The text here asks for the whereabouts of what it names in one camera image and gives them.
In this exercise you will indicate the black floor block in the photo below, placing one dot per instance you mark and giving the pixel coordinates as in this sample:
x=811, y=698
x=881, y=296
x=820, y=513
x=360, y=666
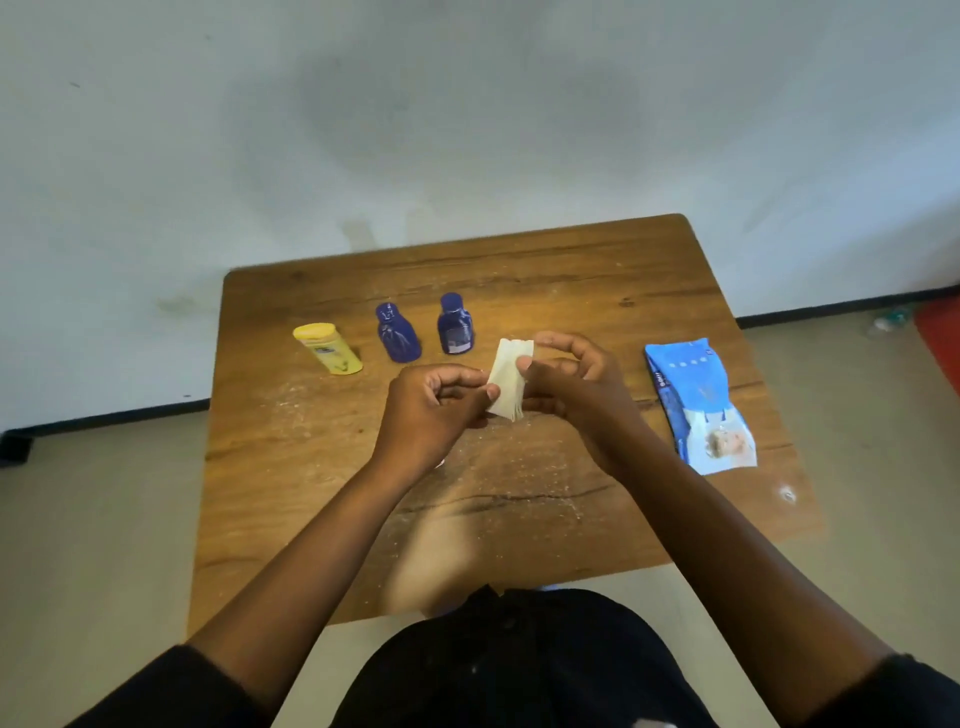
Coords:
x=15, y=448

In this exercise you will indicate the person's right forearm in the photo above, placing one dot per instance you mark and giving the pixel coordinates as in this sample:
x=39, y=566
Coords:
x=750, y=585

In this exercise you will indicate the dark blue bottle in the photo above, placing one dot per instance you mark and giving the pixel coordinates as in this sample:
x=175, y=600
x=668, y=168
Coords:
x=455, y=330
x=397, y=337

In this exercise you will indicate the blue wet wipes pack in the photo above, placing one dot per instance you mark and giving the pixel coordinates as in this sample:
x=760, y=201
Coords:
x=697, y=405

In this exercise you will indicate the yellow bottle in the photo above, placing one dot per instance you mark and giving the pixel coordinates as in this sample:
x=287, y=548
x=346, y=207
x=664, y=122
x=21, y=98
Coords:
x=330, y=351

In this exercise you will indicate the person's right hand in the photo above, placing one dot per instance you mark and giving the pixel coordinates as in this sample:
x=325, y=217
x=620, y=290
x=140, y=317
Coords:
x=592, y=405

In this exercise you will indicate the person's black clothing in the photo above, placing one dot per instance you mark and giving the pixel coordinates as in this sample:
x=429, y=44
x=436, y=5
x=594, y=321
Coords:
x=525, y=660

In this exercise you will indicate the person's left hand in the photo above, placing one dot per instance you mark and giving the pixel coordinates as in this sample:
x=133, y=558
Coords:
x=420, y=420

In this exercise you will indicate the wooden table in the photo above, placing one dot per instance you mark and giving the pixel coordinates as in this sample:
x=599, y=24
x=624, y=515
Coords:
x=300, y=465

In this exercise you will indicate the person's left forearm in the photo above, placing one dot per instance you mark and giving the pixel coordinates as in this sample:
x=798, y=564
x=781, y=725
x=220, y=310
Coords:
x=315, y=570

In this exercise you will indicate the red floor object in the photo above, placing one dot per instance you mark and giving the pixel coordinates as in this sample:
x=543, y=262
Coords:
x=941, y=337

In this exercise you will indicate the green white floor litter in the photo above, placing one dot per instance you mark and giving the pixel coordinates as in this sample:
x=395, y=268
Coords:
x=891, y=319

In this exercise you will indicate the white wipe cloth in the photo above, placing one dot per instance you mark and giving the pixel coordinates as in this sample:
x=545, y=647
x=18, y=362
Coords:
x=510, y=382

